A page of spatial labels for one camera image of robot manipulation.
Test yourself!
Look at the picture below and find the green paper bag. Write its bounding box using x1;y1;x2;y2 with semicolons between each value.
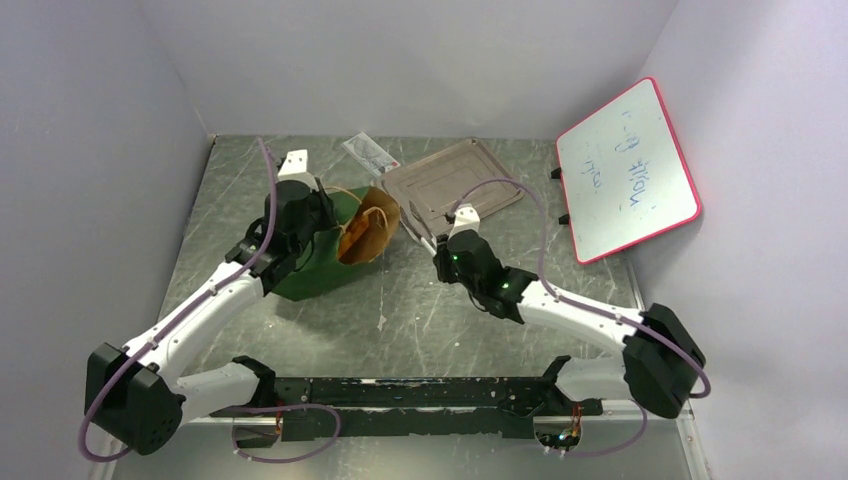
271;186;400;301

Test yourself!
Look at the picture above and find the metal baking tray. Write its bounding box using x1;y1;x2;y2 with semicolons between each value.
379;138;511;236

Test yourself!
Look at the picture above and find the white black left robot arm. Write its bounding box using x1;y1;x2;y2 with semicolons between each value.
76;174;338;463

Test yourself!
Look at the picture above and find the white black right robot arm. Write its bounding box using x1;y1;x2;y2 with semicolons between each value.
433;230;706;419

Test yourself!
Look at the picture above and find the orange fake bread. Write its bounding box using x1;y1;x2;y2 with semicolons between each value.
341;215;370;244

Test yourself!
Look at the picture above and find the clear plastic packet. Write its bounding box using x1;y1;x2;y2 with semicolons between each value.
342;132;401;178

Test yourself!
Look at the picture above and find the pink framed whiteboard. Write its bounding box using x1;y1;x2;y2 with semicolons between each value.
555;77;702;265

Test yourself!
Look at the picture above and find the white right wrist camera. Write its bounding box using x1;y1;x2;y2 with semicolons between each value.
449;204;480;238

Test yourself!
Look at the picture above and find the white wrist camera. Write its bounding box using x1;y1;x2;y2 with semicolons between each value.
277;149;319;192
449;204;480;238

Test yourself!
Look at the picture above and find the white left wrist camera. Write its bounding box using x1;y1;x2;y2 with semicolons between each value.
277;149;319;192

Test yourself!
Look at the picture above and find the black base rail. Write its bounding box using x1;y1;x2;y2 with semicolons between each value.
220;376;602;441

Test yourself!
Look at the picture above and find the aluminium frame rail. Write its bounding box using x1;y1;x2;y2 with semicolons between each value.
92;377;713;480

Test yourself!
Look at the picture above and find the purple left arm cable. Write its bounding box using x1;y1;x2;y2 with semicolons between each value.
77;137;280;463

